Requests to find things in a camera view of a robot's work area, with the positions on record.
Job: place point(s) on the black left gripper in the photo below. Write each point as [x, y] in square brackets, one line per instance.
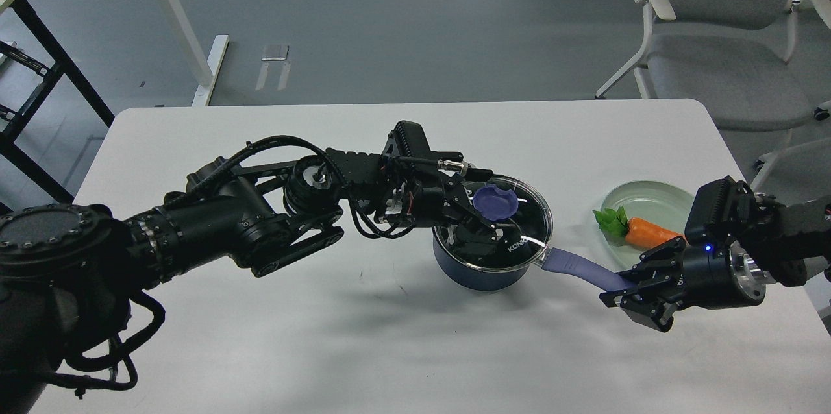
[431, 198]

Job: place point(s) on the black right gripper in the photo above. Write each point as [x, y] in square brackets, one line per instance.
[710, 277]

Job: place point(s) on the glass pot lid blue knob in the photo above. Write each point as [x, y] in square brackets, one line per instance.
[533, 229]

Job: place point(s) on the dark blue saucepan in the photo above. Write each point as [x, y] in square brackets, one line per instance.
[553, 260]

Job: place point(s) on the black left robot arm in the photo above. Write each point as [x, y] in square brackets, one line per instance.
[75, 278]

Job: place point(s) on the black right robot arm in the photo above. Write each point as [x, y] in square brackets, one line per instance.
[790, 242]

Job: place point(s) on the orange toy carrot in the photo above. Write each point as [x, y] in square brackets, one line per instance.
[619, 228]

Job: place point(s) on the grey office chair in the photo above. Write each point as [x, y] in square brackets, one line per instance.
[733, 57]

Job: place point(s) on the black metal rack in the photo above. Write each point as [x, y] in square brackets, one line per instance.
[17, 120]

